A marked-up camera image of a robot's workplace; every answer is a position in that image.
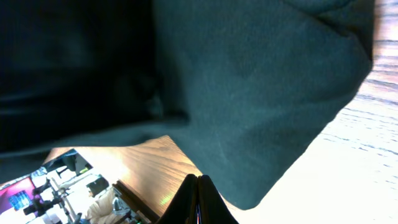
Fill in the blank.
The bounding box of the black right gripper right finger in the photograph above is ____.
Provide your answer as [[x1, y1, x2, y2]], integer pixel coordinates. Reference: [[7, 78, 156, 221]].
[[198, 175, 238, 224]]

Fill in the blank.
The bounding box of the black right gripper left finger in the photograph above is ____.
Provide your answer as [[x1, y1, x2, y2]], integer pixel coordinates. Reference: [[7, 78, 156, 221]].
[[155, 174, 198, 224]]

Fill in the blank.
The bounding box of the plain black t-shirt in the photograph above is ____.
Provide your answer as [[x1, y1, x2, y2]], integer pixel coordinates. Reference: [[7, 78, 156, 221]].
[[1, 0, 375, 210]]

